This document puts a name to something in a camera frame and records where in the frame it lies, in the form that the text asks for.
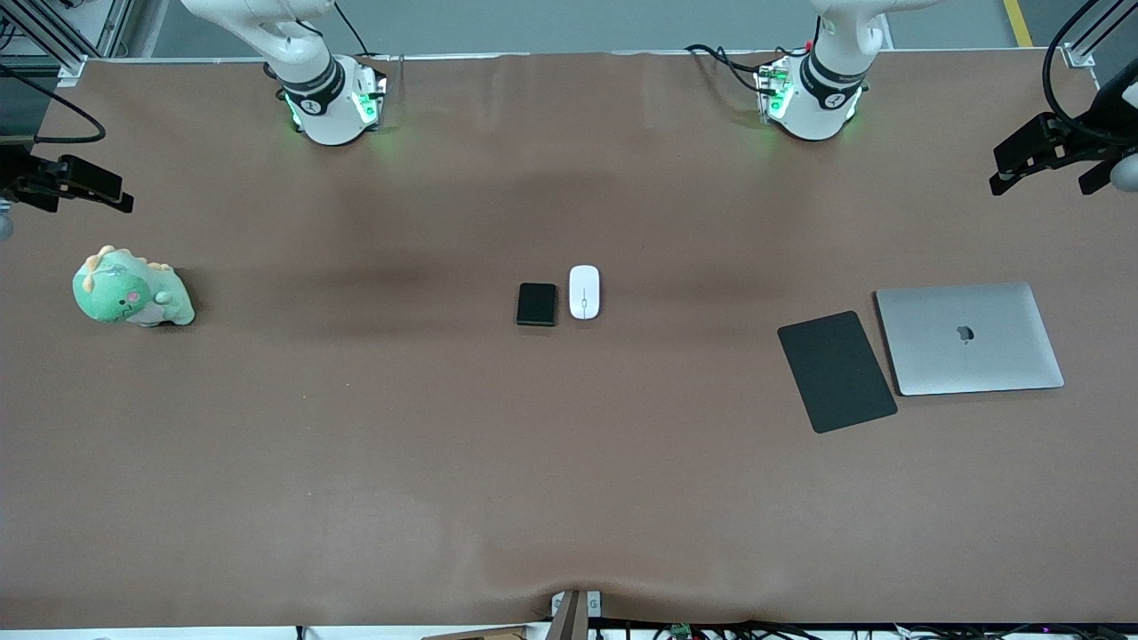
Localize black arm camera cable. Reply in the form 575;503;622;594
0;66;107;145
1041;0;1138;148

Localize silver laptop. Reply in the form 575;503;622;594
874;283;1065;396

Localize black left arm base cables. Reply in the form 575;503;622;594
685;43;785;95

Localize black mouse pad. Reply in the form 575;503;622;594
777;311;898;435

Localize black phone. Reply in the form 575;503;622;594
517;283;557;327

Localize black right arm base cable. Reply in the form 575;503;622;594
334;0;403;85

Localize green dinosaur plush toy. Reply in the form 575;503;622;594
73;245;196;327

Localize aluminium frame strut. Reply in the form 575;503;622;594
1062;0;1138;68
0;0;170;76

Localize brown wooden board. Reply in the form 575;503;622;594
422;626;527;640

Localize brown table cloth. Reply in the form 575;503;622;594
0;49;1138;628

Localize white computer mouse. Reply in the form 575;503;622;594
569;265;601;321

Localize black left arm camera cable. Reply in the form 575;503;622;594
1041;0;1138;148

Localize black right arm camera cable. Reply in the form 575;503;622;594
0;66;107;145

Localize grey table edge bracket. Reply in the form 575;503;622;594
549;589;604;640

